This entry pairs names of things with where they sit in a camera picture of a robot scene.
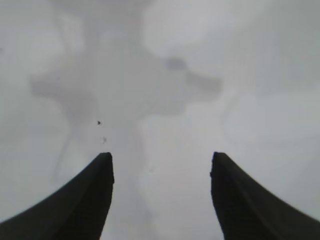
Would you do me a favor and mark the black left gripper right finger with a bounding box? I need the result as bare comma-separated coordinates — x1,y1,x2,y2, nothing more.
209,151,320,240

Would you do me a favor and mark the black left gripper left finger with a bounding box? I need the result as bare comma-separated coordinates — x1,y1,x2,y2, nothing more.
0,151,115,240

